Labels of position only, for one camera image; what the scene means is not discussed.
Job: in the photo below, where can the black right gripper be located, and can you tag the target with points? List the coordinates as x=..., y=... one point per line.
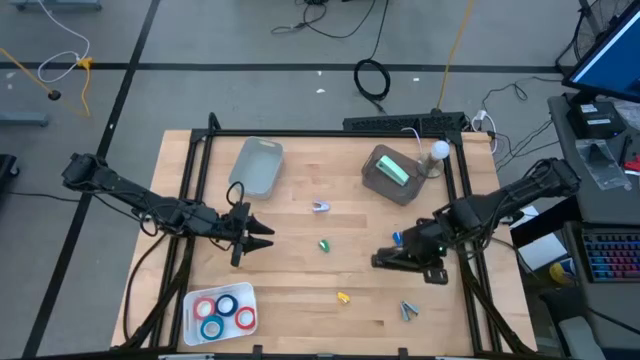
x=425, y=242

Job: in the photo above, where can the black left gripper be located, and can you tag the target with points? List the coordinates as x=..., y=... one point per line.
x=241, y=232

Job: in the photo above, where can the blue mini stapler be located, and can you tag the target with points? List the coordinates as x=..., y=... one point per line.
x=397, y=237

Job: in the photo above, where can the black stapler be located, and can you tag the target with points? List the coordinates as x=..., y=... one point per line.
x=380, y=261

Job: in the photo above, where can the light blue staple remover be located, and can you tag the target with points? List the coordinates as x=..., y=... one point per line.
x=406, y=309

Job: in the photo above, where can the green mini stapler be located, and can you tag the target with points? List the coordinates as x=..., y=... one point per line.
x=324, y=245

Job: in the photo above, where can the yellow mini stapler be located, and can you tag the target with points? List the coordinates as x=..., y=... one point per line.
x=343, y=298

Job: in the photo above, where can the dark blue tape roll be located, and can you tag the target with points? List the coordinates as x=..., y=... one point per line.
x=218, y=305

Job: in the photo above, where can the red tape roll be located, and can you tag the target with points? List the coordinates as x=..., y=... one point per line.
x=237, y=318

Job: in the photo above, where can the mint green stapler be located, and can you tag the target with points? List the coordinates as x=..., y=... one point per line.
x=392, y=170

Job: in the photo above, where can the pink tape roll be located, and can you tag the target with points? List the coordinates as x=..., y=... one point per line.
x=195, y=308

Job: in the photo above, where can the teal tape roll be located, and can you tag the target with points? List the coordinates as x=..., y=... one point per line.
x=202, y=327

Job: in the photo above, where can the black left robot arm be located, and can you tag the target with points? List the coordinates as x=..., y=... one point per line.
x=150, y=207

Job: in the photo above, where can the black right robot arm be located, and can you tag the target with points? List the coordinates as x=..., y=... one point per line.
x=505, y=200

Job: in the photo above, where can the purple white staple remover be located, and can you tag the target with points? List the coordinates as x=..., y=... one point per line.
x=320, y=209

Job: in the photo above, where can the yellow tape roll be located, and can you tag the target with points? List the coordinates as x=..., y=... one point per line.
x=559, y=274

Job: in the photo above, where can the light grey plastic bin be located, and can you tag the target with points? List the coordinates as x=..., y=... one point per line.
x=257, y=167

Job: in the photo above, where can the dark translucent plastic bin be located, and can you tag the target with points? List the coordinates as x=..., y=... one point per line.
x=380, y=192

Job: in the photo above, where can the brass lamp socket base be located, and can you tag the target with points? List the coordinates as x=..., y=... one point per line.
x=431, y=167

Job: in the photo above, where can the white plastic bin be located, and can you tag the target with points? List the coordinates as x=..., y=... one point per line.
x=232, y=336

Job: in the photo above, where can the white light bulb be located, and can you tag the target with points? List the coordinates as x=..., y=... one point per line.
x=440, y=149

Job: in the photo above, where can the white paper sheet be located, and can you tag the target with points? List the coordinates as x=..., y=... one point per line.
x=530, y=212

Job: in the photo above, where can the black perforated box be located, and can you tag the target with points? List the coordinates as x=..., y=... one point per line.
x=400, y=122

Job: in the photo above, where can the white notepad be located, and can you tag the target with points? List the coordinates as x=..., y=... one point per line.
x=542, y=251

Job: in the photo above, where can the white power adapter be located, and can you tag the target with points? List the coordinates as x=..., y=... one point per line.
x=480, y=116

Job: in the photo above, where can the grey desk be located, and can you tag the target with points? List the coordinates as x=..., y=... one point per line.
x=580, y=205

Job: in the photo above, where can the backlit keyboard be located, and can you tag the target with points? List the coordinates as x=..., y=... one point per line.
x=612, y=255

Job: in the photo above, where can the clear plastic bag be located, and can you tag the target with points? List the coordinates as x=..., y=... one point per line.
x=600, y=165

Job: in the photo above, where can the black mini computer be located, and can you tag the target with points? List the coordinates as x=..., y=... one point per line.
x=595, y=127

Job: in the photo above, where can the red tool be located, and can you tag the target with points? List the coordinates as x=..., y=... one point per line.
x=632, y=165

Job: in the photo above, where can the black caster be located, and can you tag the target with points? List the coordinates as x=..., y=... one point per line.
x=7, y=170

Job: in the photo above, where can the grey metal base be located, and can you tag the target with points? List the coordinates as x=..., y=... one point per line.
x=55, y=5
x=22, y=118

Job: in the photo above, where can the computer monitor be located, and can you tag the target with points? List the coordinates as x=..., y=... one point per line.
x=615, y=60

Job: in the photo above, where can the black floor fan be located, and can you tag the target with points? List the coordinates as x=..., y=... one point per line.
x=592, y=25

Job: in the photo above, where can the black metal table frame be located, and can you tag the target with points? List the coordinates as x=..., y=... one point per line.
x=325, y=133

